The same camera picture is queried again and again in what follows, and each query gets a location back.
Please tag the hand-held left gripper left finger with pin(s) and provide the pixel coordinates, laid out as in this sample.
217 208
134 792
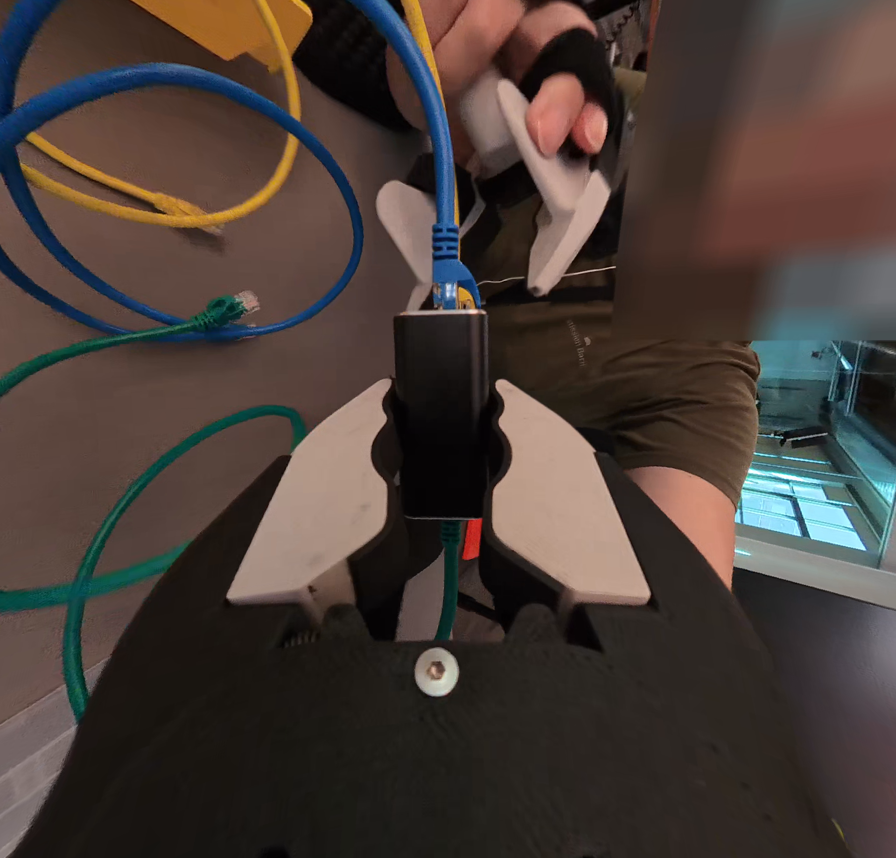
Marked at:
301 515

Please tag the person's right hand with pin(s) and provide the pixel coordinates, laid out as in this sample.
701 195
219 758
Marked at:
462 39

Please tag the black network switch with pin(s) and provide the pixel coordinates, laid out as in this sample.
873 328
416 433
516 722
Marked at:
441 417

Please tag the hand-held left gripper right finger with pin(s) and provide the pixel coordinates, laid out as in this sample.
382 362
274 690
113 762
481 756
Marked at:
567 515

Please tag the person's olive clothing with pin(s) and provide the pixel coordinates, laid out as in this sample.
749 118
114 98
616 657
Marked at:
560 396

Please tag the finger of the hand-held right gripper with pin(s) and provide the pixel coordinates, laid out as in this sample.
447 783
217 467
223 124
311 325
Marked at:
406 235
570 235

